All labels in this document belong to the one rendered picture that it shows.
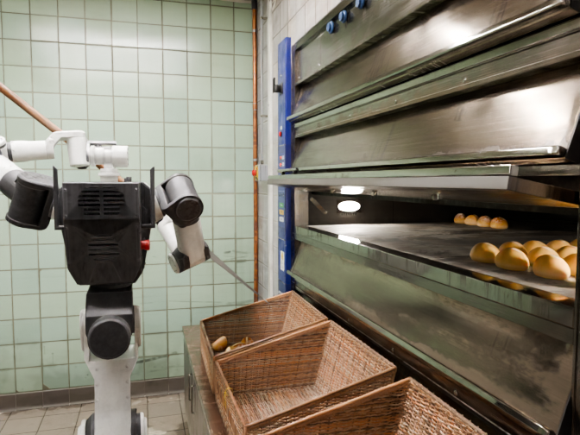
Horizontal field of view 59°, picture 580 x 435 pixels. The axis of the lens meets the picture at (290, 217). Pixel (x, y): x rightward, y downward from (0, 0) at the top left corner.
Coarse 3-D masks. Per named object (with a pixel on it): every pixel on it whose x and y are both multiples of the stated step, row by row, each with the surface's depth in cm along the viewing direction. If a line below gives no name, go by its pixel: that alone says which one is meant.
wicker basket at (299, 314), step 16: (256, 304) 258; (272, 304) 260; (288, 304) 262; (304, 304) 240; (208, 320) 252; (224, 320) 255; (240, 320) 257; (256, 320) 258; (272, 320) 260; (288, 320) 256; (304, 320) 234; (320, 320) 209; (208, 336) 253; (224, 336) 255; (240, 336) 257; (256, 336) 259; (272, 336) 205; (208, 352) 218; (224, 352) 200; (208, 368) 216
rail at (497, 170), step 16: (272, 176) 251; (288, 176) 223; (304, 176) 201; (320, 176) 183; (336, 176) 168; (352, 176) 155; (368, 176) 144; (384, 176) 134; (400, 176) 126; (416, 176) 119; (432, 176) 112; (448, 176) 107
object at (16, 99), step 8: (0, 88) 192; (8, 88) 193; (8, 96) 193; (16, 96) 194; (16, 104) 195; (24, 104) 194; (32, 112) 195; (40, 120) 196; (48, 120) 198; (48, 128) 198; (56, 128) 198; (120, 176) 207
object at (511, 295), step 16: (320, 240) 227; (336, 240) 209; (352, 240) 200; (368, 256) 179; (384, 256) 167; (400, 256) 157; (416, 256) 156; (416, 272) 148; (432, 272) 139; (448, 272) 132; (464, 272) 130; (464, 288) 126; (480, 288) 120; (496, 288) 114; (512, 288) 110; (528, 288) 110; (512, 304) 109; (528, 304) 105; (544, 304) 101; (560, 304) 97; (560, 320) 97
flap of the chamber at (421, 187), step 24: (336, 192) 219; (360, 192) 184; (384, 192) 159; (408, 192) 139; (432, 192) 124; (456, 192) 113; (480, 192) 103; (504, 192) 94; (528, 192) 90; (552, 192) 91; (576, 192) 92
